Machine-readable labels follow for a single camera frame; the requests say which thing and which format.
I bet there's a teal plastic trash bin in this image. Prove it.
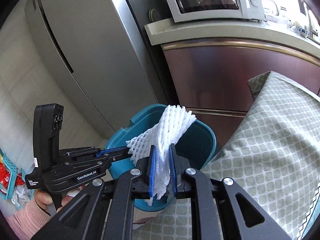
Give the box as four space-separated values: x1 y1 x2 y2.
105 103 217 212

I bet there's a black camera module on gripper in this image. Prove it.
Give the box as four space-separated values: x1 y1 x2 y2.
33 103 63 173

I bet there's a green patterned tablecloth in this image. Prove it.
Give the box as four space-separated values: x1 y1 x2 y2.
132 71 320 240

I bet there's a left hand with bandage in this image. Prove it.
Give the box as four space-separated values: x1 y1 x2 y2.
34 186 83 213

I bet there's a dark red kitchen cabinet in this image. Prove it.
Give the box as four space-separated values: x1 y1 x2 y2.
162 38 319 146

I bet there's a teal basket with red packets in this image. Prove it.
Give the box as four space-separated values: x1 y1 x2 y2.
1 151 34 209

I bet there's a pink sleeved left forearm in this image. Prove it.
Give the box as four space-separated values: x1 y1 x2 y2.
5 199 51 239

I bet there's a blue white ceramic bowl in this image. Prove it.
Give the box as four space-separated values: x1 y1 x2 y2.
291 25 310 37

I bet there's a white foam fruit net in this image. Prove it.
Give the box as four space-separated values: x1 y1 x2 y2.
126 105 196 206

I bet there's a silver refrigerator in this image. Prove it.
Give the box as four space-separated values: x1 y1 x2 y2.
25 0 167 138

